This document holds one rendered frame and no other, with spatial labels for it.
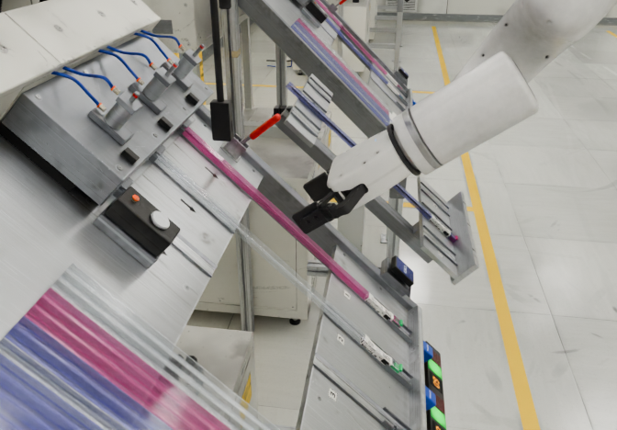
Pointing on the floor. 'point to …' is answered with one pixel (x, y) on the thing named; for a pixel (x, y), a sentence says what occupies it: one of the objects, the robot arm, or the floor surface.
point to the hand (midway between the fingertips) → (308, 205)
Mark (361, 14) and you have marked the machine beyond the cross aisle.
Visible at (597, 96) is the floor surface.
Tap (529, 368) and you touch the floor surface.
